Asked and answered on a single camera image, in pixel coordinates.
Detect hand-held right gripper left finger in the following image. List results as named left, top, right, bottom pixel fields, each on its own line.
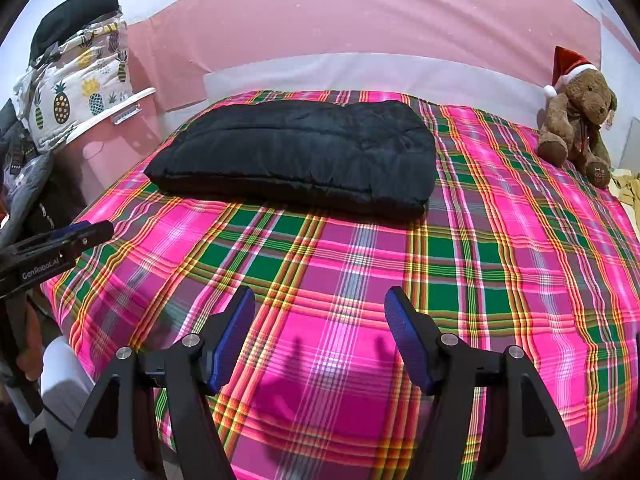
left=57, top=286, right=257, bottom=480

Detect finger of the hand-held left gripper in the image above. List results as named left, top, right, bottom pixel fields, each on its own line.
left=75, top=221, right=115, bottom=250
left=47, top=223, right=96, bottom=239

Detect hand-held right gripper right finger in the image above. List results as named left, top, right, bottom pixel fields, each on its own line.
left=384, top=286, right=583, bottom=480

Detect black puffer jacket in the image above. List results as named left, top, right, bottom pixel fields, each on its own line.
left=143, top=99, right=437, bottom=221

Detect person's left hand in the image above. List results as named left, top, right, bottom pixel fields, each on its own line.
left=17, top=305, right=45, bottom=381

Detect grey garment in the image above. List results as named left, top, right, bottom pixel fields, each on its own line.
left=0, top=100, right=57, bottom=243

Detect pink box white lid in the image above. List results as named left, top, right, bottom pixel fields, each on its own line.
left=65, top=87, right=168, bottom=203

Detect pink plaid blanket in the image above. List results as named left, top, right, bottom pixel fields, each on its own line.
left=40, top=90, right=640, bottom=480

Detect person's white pants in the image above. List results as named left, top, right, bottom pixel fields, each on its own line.
left=40, top=335, right=96, bottom=441

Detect pineapple print pillow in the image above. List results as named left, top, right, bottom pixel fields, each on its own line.
left=14, top=12, right=133, bottom=153

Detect black cushion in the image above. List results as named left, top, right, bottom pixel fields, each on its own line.
left=29, top=0, right=121, bottom=63

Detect yellow cloth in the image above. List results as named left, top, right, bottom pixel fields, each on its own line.
left=611, top=167, right=640, bottom=233

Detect brown teddy bear santa hat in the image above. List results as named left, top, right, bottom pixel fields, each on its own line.
left=536, top=46, right=618, bottom=190

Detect white panel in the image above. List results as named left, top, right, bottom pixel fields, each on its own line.
left=627, top=117, right=640, bottom=171

